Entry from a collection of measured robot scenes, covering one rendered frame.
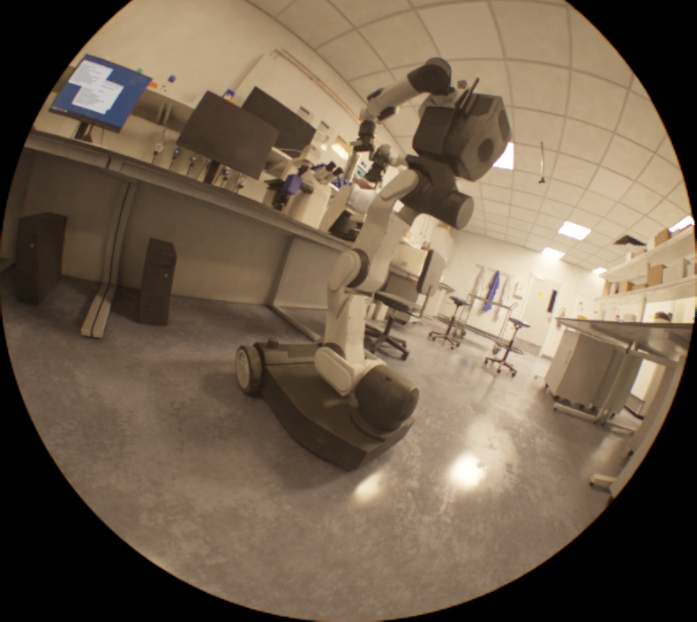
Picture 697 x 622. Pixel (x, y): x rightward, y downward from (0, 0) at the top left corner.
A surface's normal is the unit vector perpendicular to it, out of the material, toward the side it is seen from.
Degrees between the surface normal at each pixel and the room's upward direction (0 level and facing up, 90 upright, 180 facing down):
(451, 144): 114
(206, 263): 90
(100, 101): 86
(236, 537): 0
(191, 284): 90
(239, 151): 86
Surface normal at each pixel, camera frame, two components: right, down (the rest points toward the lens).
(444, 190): -0.68, -0.19
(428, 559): 0.33, -0.94
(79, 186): 0.74, 0.29
